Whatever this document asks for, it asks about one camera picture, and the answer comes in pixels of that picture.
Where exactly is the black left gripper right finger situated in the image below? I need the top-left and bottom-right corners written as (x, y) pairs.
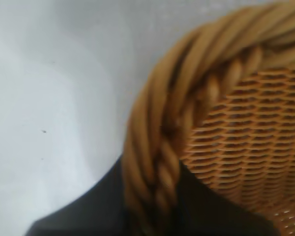
top-left (177, 164), bottom-right (282, 236)

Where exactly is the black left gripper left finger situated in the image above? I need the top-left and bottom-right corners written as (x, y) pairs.
top-left (27, 156), bottom-right (138, 236)

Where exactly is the woven wicker basket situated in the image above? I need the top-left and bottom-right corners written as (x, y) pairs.
top-left (121, 0), bottom-right (295, 236)

